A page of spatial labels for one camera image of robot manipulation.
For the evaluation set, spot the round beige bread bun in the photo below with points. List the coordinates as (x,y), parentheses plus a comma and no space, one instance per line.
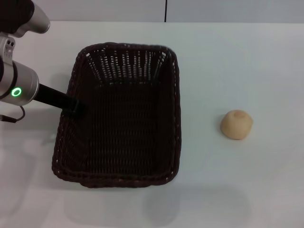
(236,127)

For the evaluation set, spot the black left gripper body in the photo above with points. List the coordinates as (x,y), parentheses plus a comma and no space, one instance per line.
(53,95)

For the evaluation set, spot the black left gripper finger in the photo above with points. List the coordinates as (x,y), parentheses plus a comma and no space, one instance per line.
(80,108)

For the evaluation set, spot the black vertical wall strip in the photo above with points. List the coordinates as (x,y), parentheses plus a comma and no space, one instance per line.
(165,10)

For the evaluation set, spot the dark brown woven basket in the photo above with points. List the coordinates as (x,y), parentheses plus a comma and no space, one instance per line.
(128,137)

